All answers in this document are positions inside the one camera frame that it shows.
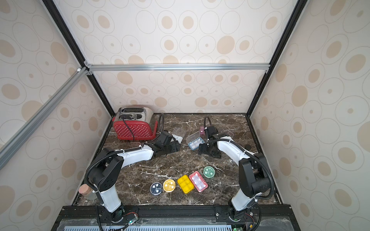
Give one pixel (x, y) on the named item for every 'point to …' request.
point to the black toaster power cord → (123, 118)
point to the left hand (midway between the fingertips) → (181, 146)
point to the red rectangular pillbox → (198, 181)
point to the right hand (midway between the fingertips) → (211, 153)
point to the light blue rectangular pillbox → (195, 144)
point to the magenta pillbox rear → (202, 131)
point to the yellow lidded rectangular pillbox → (185, 184)
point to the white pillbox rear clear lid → (178, 132)
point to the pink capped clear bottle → (87, 192)
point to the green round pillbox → (209, 172)
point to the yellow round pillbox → (169, 185)
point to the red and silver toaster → (135, 123)
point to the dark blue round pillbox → (155, 188)
